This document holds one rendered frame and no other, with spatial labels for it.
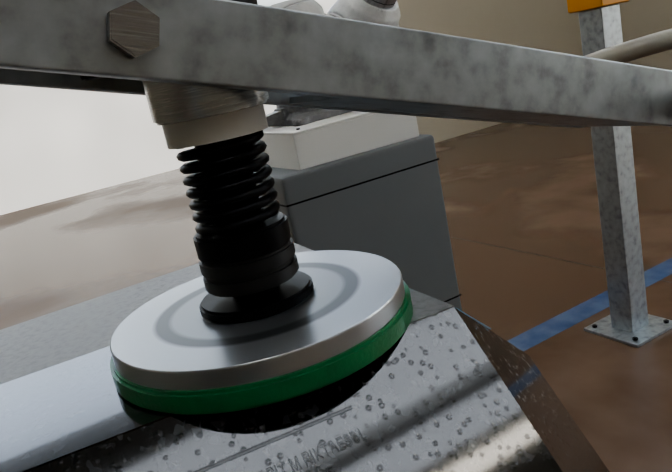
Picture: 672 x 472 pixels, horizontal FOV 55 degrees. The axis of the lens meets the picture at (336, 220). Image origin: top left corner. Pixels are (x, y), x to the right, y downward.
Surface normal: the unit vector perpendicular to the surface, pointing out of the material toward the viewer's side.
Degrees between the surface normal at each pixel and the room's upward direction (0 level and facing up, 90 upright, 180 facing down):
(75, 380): 0
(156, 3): 90
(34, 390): 0
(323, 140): 90
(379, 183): 90
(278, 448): 45
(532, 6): 90
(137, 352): 0
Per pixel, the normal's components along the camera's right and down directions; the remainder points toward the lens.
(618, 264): -0.85, 0.29
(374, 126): 0.49, 0.11
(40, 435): -0.20, -0.95
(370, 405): 0.15, -0.58
